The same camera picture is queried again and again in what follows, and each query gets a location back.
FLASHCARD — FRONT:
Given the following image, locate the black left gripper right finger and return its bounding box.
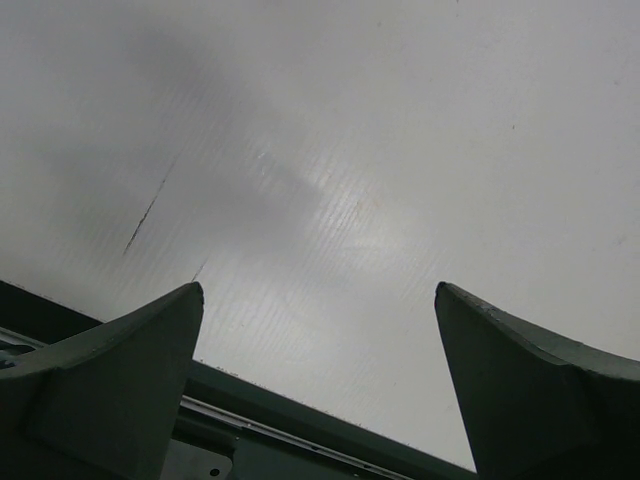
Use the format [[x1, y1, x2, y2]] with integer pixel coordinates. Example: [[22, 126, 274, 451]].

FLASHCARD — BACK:
[[434, 282, 639, 479]]

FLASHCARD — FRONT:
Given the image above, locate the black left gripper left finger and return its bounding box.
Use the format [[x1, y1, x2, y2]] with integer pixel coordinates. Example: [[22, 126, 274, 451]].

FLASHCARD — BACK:
[[1, 282, 204, 479]]

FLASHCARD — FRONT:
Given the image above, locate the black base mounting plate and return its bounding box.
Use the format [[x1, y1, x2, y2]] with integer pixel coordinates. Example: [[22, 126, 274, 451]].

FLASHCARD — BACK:
[[1, 282, 478, 479]]

